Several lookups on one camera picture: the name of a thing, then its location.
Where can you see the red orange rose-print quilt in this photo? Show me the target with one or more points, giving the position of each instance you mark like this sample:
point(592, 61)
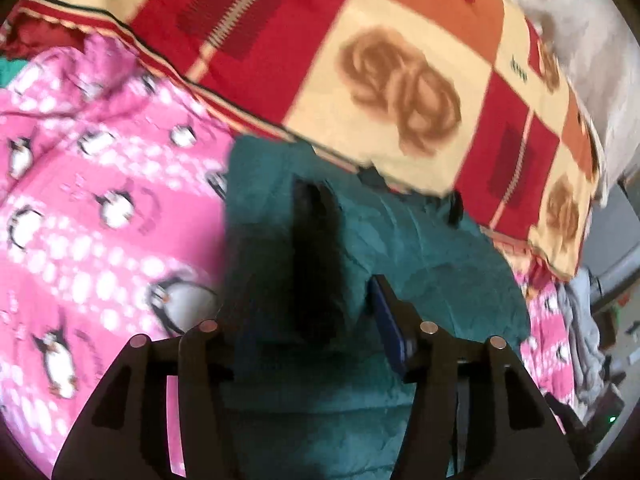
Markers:
point(380, 75)

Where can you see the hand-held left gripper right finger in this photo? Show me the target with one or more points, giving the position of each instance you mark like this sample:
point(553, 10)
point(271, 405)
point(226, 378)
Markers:
point(387, 325)

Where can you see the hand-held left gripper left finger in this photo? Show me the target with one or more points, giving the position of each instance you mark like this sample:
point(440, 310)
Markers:
point(200, 345)

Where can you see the grey cloth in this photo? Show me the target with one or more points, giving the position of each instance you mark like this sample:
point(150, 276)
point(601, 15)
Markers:
point(580, 330)

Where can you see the pink penguin-print blanket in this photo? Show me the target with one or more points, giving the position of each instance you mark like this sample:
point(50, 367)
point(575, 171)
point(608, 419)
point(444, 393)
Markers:
point(85, 220)

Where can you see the green puffer jacket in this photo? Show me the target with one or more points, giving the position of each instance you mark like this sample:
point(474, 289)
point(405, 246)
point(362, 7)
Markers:
point(410, 260)

